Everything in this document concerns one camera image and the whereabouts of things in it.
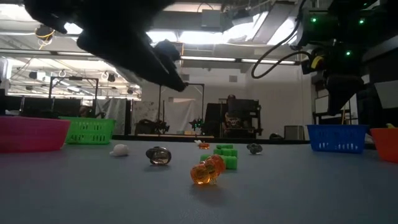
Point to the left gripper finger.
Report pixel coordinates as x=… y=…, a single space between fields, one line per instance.
x=155 y=73
x=169 y=49

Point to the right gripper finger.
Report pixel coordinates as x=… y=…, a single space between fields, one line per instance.
x=342 y=93

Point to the white ghost toy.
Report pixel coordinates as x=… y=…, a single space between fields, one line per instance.
x=119 y=150
x=198 y=142

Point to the orange translucent pumpkin toy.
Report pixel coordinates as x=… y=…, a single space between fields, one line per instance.
x=204 y=146
x=205 y=171

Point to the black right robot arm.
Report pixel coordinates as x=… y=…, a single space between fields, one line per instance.
x=373 y=28

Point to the black background robot arm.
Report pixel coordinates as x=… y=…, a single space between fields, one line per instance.
x=196 y=123
x=155 y=126

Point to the blue plastic basket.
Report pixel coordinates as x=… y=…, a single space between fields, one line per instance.
x=337 y=138

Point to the white hanging cloth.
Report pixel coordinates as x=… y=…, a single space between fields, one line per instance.
x=180 y=113

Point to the grey hanging cloth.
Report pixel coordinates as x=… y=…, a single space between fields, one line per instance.
x=115 y=109

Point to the grey box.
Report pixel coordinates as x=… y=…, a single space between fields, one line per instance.
x=293 y=132

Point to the long ceiling light strip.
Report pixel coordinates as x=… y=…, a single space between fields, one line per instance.
x=236 y=59

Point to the orange plastic bowl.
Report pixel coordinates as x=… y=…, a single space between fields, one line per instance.
x=388 y=143

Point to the person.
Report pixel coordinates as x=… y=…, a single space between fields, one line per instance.
x=231 y=119
x=83 y=110

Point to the green plastic basket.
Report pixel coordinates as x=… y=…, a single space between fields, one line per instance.
x=90 y=130

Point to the black monitor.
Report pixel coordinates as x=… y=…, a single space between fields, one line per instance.
x=66 y=105
x=37 y=107

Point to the black equipment cart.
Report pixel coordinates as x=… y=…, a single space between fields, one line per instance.
x=252 y=115

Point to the green block toy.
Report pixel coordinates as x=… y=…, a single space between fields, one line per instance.
x=231 y=162

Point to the pink plastic bowl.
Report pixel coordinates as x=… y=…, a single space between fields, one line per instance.
x=31 y=135

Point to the black gantry frame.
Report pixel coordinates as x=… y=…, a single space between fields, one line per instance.
x=203 y=105

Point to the black aluminium table frame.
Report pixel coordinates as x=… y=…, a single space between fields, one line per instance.
x=289 y=141

